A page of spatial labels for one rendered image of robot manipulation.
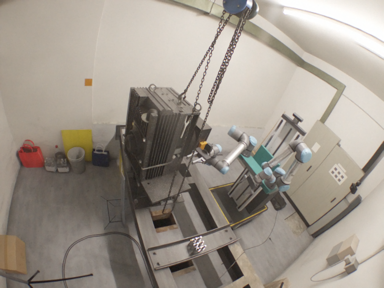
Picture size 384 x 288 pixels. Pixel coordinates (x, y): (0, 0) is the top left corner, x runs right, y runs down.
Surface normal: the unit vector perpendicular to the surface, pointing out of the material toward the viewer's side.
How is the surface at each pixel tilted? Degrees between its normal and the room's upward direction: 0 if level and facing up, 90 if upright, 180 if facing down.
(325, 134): 90
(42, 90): 90
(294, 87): 90
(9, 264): 0
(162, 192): 0
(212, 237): 0
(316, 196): 90
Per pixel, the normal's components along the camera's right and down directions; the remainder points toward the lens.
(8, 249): 0.30, -0.75
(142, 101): 0.56, 0.63
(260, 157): -0.86, 0.04
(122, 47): 0.38, 0.66
